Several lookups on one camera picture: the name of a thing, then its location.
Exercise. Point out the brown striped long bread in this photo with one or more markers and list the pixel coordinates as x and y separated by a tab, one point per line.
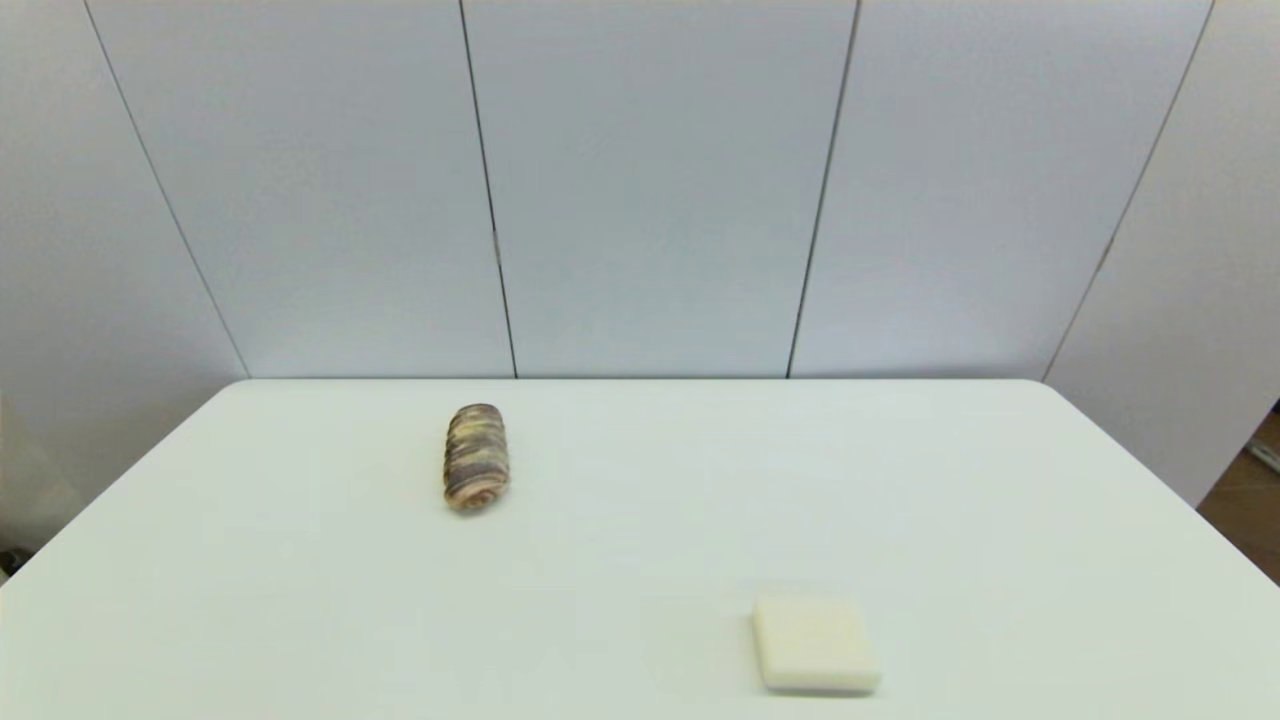
476	458

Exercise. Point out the white square foam block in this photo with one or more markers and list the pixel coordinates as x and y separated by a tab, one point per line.
815	645

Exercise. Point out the grey strip on floor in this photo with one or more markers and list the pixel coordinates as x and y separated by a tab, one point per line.
1264	454

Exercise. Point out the black object on floor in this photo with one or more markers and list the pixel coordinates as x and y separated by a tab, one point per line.
10	562

